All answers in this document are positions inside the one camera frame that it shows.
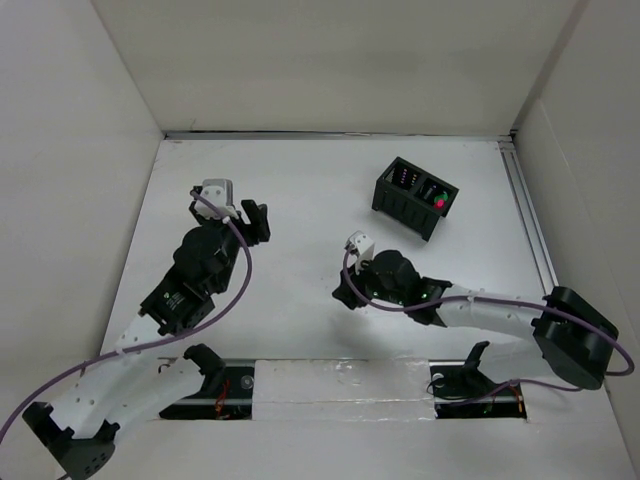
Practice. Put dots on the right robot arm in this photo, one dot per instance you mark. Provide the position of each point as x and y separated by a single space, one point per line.
561 333

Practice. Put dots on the black two-compartment organizer box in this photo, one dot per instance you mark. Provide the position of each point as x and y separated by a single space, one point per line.
406 193

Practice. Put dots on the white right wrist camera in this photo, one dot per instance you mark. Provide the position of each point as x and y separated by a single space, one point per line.
362 247

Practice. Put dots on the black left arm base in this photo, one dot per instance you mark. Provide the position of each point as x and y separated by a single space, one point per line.
79 458

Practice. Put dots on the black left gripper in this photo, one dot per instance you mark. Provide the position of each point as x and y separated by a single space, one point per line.
255 231

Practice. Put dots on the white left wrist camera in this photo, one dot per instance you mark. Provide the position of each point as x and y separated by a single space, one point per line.
218 192

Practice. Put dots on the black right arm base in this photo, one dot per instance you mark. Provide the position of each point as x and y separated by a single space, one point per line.
462 391

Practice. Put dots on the aluminium rail right side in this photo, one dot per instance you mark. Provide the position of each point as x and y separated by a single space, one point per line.
536 276

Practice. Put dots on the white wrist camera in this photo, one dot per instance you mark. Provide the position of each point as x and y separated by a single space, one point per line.
218 192
362 247

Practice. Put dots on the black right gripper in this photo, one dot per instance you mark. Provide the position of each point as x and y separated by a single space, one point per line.
341 293

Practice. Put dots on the white foam block front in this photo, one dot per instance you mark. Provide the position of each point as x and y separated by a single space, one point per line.
342 391

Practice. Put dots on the aluminium rail along wall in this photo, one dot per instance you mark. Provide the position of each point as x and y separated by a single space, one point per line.
176 135

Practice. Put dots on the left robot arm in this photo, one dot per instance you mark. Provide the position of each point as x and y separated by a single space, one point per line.
158 358

